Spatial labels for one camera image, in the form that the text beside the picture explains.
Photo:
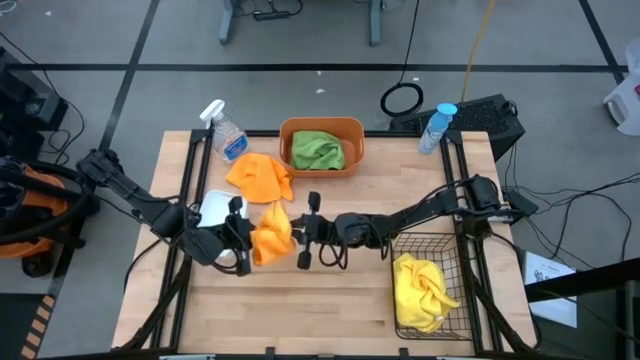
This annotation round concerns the clear glass cleaner spray bottle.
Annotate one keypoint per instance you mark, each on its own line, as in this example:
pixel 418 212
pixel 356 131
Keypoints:
pixel 230 142

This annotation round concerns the black perforated computer tower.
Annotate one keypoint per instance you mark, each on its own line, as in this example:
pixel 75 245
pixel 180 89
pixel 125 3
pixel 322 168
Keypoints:
pixel 480 117

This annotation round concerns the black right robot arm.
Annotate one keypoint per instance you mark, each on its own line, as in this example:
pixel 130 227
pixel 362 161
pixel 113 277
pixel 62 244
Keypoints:
pixel 425 210

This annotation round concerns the orange and black shop vacuum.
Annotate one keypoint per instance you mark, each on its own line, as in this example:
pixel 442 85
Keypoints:
pixel 35 197

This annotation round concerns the black power strip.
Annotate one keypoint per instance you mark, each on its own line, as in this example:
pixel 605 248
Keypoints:
pixel 270 15

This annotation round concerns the white paper sheet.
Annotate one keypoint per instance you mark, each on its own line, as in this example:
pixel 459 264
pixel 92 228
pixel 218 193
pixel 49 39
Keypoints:
pixel 555 310

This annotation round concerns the orange microfiber towel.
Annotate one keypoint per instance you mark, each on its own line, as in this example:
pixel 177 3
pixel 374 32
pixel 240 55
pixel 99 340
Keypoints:
pixel 260 177
pixel 272 235

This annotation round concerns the black power adapter brick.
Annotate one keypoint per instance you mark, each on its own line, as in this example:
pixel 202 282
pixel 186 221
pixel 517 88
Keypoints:
pixel 522 202

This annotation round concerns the grey desk leg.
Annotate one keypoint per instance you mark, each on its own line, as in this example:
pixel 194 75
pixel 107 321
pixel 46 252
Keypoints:
pixel 226 22
pixel 375 22

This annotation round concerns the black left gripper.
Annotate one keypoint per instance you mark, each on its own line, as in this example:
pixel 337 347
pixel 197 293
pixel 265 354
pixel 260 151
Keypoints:
pixel 242 235

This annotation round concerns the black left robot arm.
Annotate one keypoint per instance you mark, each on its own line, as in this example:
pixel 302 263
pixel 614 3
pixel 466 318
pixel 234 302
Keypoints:
pixel 145 207

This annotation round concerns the blue cap water bottle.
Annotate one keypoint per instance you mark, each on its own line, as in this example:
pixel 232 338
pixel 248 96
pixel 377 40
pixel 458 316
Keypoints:
pixel 432 132

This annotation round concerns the black aluminium table frame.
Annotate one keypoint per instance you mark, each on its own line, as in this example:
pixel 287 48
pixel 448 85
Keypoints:
pixel 390 133

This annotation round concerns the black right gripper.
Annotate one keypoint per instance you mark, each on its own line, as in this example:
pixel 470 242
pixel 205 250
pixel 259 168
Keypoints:
pixel 350 230

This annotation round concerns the white plastic basket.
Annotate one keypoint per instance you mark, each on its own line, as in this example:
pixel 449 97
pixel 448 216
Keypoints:
pixel 217 207

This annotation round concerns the green microfiber towel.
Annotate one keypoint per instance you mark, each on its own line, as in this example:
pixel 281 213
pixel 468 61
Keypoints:
pixel 317 150

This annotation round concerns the orange plastic basket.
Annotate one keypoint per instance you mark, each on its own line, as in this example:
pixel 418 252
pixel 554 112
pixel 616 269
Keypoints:
pixel 352 135

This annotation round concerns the black metal beam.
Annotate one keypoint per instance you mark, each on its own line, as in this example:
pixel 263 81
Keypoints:
pixel 600 275

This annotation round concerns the black equipment case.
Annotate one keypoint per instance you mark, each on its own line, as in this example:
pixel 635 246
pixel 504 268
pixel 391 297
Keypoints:
pixel 25 105

